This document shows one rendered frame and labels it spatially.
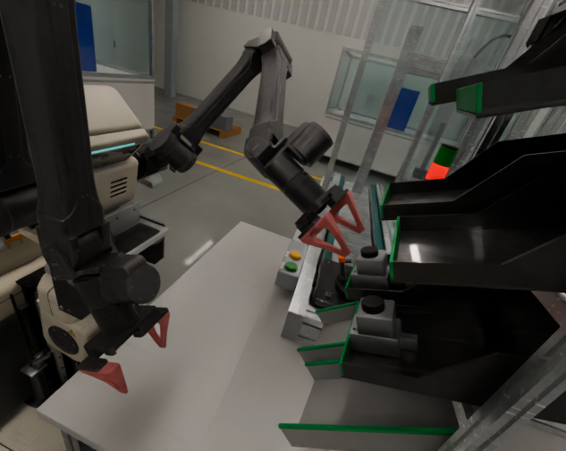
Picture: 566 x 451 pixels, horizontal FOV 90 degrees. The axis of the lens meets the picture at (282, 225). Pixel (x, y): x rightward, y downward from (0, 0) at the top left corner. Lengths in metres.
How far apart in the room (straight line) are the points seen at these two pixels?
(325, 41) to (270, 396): 8.70
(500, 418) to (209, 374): 0.58
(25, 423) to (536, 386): 1.42
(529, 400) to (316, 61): 8.84
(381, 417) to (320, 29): 8.86
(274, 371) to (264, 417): 0.11
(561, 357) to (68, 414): 0.75
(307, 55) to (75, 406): 8.83
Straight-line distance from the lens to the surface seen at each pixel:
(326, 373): 0.62
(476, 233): 0.42
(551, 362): 0.33
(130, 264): 0.46
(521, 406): 0.36
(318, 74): 8.96
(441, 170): 0.96
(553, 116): 2.02
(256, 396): 0.75
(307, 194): 0.49
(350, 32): 8.91
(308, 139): 0.51
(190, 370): 0.78
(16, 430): 1.47
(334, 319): 0.72
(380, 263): 0.50
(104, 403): 0.76
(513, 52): 0.97
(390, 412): 0.53
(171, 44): 9.67
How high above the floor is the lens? 1.51
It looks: 29 degrees down
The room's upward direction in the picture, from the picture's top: 14 degrees clockwise
